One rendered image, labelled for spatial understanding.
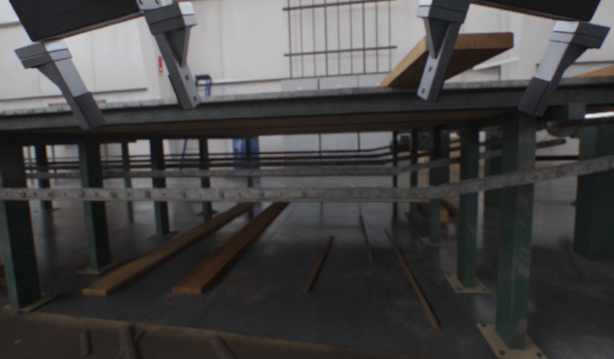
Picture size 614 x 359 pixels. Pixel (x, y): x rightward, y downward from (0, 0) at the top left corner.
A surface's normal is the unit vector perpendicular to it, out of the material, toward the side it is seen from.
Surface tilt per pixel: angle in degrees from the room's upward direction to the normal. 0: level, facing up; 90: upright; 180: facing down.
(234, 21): 88
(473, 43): 90
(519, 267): 90
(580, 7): 113
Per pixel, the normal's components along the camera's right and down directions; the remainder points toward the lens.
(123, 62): -0.18, 0.09
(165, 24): -0.07, 0.48
